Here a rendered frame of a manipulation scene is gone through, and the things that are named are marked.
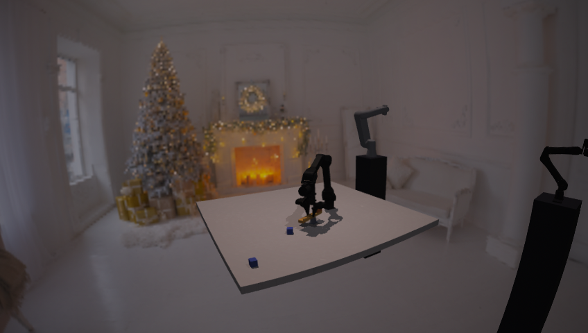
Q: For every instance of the orange long bar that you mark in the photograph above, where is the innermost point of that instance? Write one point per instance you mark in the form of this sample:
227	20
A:
308	217

